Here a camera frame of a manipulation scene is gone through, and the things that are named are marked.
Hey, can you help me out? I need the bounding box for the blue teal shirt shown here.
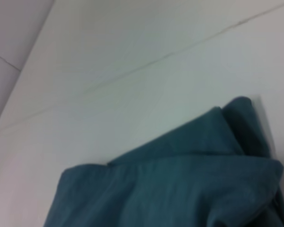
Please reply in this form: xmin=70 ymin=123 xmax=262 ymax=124
xmin=42 ymin=95 xmax=284 ymax=227

